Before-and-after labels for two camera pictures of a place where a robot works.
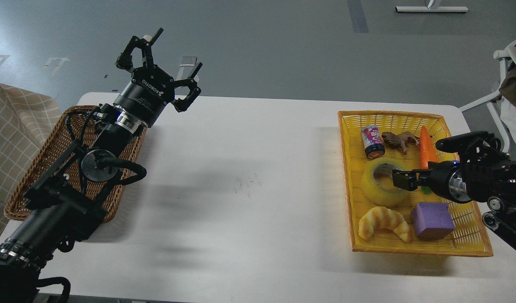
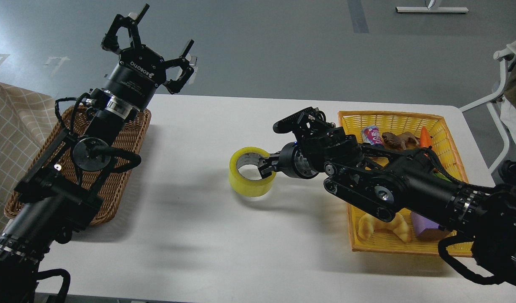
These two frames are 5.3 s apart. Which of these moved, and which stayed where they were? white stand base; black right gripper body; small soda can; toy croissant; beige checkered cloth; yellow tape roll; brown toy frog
Moved: yellow tape roll; black right gripper body
Stayed: beige checkered cloth; brown toy frog; toy croissant; small soda can; white stand base
